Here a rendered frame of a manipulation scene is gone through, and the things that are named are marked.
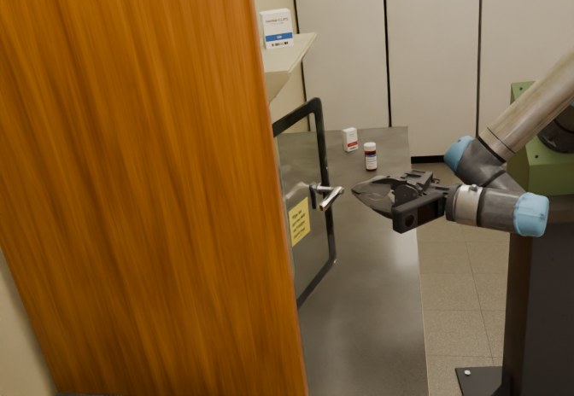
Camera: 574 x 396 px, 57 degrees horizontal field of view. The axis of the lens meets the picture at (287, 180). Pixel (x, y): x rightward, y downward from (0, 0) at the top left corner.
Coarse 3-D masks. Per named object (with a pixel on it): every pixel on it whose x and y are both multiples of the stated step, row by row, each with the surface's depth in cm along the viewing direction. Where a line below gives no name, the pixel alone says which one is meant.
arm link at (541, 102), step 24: (552, 72) 100; (528, 96) 102; (552, 96) 99; (504, 120) 104; (528, 120) 101; (456, 144) 108; (480, 144) 106; (504, 144) 104; (456, 168) 108; (480, 168) 106
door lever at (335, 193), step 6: (318, 186) 111; (324, 186) 111; (318, 192) 111; (330, 192) 111; (336, 192) 108; (342, 192) 109; (330, 198) 106; (336, 198) 108; (324, 204) 104; (330, 204) 105; (324, 210) 104
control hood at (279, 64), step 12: (300, 36) 103; (312, 36) 101; (264, 48) 96; (288, 48) 93; (300, 48) 92; (264, 60) 86; (276, 60) 85; (288, 60) 84; (300, 60) 85; (276, 72) 77; (288, 72) 77; (276, 84) 78
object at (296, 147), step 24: (288, 120) 98; (312, 120) 106; (288, 144) 98; (312, 144) 107; (288, 168) 99; (312, 168) 108; (288, 192) 100; (312, 192) 109; (288, 216) 101; (312, 216) 110; (288, 240) 102; (312, 240) 111; (312, 264) 113; (312, 288) 114
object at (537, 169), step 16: (512, 96) 156; (528, 144) 149; (512, 160) 161; (528, 160) 148; (544, 160) 147; (560, 160) 146; (512, 176) 163; (528, 176) 149; (544, 176) 148; (560, 176) 148; (544, 192) 150; (560, 192) 150
